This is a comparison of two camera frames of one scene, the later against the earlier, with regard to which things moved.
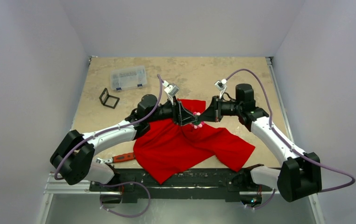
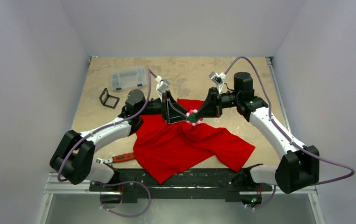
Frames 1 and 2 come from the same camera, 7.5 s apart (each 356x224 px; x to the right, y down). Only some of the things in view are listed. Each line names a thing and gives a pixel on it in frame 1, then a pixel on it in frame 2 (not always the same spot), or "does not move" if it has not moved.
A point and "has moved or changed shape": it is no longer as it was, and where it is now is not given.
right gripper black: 214,108 → 214,102
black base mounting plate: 192,184 does not move
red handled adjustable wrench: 116,158 does not move
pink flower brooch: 198,123 has moved or changed shape
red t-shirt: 166,147 does not move
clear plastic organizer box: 128,78 does not move
